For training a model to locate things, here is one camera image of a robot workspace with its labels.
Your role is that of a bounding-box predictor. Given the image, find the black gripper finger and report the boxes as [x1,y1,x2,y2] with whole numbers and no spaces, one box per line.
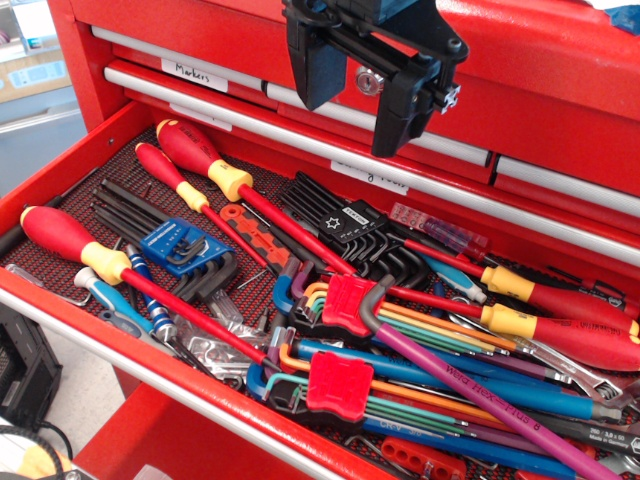
[287,19,347,111]
[372,68,440,158]

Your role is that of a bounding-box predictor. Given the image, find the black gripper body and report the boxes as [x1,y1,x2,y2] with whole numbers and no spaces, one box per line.
[283,1,469,113]

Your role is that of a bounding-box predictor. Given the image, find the black Torx key set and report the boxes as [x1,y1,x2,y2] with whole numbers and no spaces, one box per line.
[280,172,431,290]

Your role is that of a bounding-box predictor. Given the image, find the violet Allen key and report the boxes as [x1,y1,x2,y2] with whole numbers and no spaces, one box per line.
[358,275,619,479]

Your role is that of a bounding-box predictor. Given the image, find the large blue Allen key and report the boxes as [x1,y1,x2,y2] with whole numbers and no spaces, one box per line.
[291,339,622,423]

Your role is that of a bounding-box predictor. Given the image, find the silver cabinet lock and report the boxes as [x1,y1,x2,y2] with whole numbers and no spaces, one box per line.
[355,66,384,96]

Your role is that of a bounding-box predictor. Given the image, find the white handwritten drawer label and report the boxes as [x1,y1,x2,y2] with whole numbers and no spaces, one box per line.
[330,160,409,196]

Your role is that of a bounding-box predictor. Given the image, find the white markers label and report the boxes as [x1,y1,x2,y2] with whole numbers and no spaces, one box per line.
[161,58,229,93]

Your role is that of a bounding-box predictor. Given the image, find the red tool chest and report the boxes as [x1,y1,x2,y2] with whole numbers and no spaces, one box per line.
[47,0,640,480]

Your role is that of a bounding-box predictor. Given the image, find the clear red bit case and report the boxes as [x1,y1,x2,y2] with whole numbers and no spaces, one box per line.
[389,202,490,253]

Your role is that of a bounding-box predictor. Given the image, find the red yellow screwdriver large back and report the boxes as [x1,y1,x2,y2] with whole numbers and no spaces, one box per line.
[156,119,356,275]

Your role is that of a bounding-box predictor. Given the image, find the teal grey screwdriver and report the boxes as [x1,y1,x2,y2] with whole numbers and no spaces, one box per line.
[419,253,487,304]

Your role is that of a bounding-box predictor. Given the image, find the red yellow screwdriver thin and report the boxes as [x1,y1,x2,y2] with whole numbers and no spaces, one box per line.
[135,142,268,268]

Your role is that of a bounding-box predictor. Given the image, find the upper red holder colour keys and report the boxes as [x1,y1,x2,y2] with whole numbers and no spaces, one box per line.
[286,275,543,357]

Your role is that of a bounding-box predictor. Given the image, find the red holder colour keys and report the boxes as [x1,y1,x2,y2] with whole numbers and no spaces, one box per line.
[286,275,543,357]
[246,351,504,438]

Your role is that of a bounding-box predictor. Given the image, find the open red drawer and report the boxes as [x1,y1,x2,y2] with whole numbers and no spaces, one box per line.
[1,97,639,479]

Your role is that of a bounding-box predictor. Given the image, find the blue holder black hex keys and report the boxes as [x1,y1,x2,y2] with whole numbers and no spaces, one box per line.
[92,179,238,305]

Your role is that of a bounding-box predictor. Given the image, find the red yellow screwdriver upper right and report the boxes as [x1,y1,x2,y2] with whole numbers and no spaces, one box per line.
[403,239,639,336]

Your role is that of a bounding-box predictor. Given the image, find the lower red holder colour keys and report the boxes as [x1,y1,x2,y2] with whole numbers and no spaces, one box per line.
[246,351,504,438]

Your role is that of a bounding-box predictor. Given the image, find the blue metal precision screwdriver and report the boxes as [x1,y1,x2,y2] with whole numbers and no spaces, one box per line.
[124,243,179,342]

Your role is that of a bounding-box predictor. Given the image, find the red yellow screwdriver front left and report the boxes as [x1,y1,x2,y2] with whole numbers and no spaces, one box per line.
[20,206,280,372]

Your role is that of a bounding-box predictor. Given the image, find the blue grey precision screwdriver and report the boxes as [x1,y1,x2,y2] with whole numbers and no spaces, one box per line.
[74,267,176,356]

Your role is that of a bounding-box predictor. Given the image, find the red yellow screwdriver lower right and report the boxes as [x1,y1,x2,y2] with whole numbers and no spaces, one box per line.
[389,286,639,372]

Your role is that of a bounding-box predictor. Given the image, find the chrome adjustable wrench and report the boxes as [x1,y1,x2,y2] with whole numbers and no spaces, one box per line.
[447,312,640,407]

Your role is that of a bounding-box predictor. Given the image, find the red bit holder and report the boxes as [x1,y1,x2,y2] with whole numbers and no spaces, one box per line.
[381,436,467,479]

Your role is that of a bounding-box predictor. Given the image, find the black box on floor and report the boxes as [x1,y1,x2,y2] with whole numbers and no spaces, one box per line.
[1,305,62,432]

